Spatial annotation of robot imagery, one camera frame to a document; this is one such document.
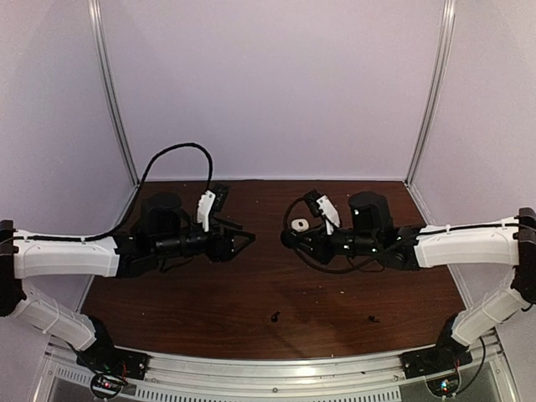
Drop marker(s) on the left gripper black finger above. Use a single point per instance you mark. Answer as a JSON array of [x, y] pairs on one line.
[[227, 223], [239, 241]]

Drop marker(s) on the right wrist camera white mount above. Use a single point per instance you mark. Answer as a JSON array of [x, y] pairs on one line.
[[321, 206]]

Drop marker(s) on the white earbud charging case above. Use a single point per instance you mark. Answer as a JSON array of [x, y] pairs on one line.
[[300, 225]]

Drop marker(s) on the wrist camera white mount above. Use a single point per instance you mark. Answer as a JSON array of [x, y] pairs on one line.
[[321, 206], [211, 202]]

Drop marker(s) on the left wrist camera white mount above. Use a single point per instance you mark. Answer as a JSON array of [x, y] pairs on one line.
[[211, 202]]

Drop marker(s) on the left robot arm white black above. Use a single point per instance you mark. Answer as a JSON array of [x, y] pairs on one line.
[[164, 231]]

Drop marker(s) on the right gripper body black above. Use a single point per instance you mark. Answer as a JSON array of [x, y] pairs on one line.
[[325, 255]]

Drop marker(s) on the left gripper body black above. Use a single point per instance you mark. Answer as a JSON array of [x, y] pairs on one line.
[[213, 249]]

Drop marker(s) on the front aluminium rail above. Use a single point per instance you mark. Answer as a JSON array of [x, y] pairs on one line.
[[370, 377]]

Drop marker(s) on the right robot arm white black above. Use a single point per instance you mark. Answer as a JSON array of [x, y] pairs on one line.
[[373, 237]]

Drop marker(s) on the right circuit board with leds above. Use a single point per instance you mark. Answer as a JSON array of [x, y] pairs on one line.
[[444, 386]]

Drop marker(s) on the left aluminium frame post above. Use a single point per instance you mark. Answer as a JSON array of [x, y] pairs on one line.
[[99, 35]]

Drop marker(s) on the left circuit board with leds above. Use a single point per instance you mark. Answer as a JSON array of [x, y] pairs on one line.
[[106, 386]]

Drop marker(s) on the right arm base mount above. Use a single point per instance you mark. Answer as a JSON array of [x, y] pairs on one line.
[[433, 360]]

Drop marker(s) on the circuit board with leds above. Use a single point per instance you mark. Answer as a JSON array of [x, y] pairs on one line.
[[106, 386], [444, 386]]

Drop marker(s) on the right aluminium frame post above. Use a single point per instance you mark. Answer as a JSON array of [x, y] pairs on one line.
[[442, 55]]

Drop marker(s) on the aluminium frame post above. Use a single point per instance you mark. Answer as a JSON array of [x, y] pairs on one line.
[[442, 55], [99, 35]]

